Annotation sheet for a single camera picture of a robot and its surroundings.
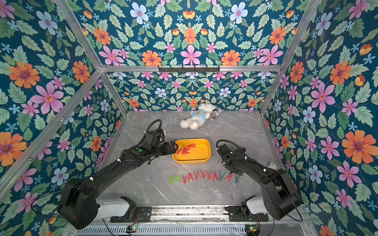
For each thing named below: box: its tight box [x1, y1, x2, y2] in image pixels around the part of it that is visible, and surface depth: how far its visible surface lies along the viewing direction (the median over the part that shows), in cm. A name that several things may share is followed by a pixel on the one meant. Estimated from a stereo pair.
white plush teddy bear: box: [179, 103, 217, 131], surface depth 107 cm
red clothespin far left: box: [176, 144, 191, 155], surface depth 98 cm
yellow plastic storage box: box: [172, 137, 212, 165], surface depth 98 cm
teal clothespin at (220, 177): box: [218, 170, 225, 182], surface depth 88 cm
